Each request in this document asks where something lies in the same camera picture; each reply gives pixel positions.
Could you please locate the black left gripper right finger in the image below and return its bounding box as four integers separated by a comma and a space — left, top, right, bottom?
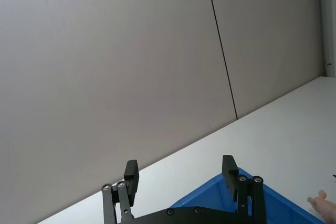
222, 155, 269, 224

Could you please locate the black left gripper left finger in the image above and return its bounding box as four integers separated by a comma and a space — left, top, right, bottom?
101, 159, 140, 224

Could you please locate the person's hand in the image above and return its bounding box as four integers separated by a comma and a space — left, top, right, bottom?
307, 190, 336, 221

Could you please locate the blue plastic bin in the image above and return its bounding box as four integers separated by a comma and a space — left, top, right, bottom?
170, 166, 327, 224

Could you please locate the white door frame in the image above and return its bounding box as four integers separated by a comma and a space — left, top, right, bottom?
318, 0, 336, 78

